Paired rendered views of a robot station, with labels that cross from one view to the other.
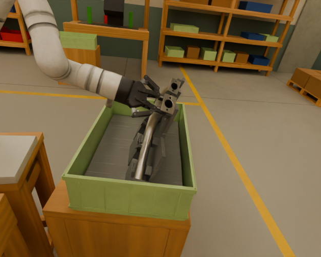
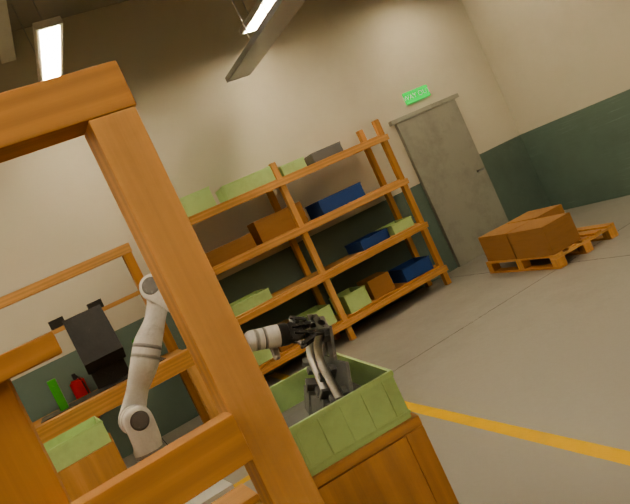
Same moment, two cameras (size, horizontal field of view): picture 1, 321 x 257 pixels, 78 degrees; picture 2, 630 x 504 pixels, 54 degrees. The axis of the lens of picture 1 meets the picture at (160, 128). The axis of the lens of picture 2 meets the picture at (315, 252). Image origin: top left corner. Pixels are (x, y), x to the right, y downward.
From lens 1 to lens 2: 1.53 m
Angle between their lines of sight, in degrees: 32
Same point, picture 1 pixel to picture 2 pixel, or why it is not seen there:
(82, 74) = (251, 336)
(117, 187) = (330, 414)
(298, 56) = (471, 220)
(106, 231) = (351, 487)
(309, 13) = (425, 156)
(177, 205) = (390, 399)
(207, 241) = not seen: outside the picture
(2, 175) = (221, 490)
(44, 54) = not seen: hidden behind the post
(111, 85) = (274, 332)
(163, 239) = (410, 457)
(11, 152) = not seen: hidden behind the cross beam
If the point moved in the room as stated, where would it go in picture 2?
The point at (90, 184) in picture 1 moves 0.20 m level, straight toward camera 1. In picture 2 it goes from (306, 427) to (346, 428)
